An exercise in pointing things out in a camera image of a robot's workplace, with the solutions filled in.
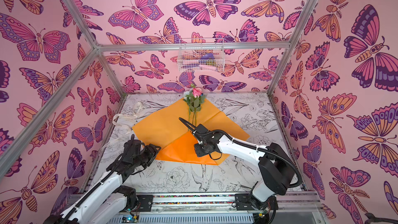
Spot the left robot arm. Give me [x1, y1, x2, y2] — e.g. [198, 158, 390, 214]
[44, 135, 161, 224]

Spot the pink fake rose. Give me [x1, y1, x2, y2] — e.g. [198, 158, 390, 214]
[190, 84, 203, 125]

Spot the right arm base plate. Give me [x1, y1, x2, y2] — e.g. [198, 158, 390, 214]
[234, 194, 279, 212]

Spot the white wire basket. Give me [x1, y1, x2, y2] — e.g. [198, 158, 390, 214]
[176, 37, 226, 72]

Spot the white ribbon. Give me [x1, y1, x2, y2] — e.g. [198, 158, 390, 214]
[108, 101, 144, 146]

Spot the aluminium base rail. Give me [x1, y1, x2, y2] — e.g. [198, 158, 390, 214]
[106, 192, 328, 224]

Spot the green circuit board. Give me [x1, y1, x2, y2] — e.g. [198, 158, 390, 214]
[121, 215, 139, 224]

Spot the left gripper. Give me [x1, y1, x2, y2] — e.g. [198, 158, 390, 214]
[132, 143, 161, 169]

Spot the orange wrapping paper sheet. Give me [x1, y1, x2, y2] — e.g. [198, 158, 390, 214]
[132, 100, 249, 166]

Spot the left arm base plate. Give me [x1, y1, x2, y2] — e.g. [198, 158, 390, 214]
[124, 195, 154, 213]

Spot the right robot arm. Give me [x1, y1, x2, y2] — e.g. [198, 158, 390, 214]
[179, 117, 303, 210]

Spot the white fake flower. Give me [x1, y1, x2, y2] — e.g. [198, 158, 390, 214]
[183, 90, 195, 122]

